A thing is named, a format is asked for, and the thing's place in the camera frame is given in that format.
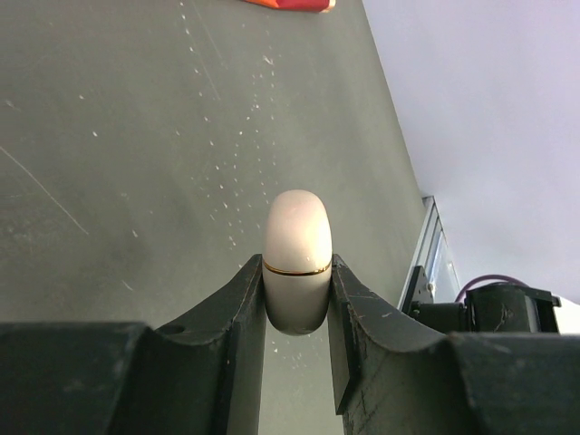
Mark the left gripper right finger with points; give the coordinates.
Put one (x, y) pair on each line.
(393, 375)

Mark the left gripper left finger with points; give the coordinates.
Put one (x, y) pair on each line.
(200, 373)

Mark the beige square ring object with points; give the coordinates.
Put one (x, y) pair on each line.
(297, 262)

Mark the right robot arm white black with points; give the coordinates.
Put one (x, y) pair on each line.
(491, 304)

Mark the patterned orange placemat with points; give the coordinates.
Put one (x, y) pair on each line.
(309, 6)

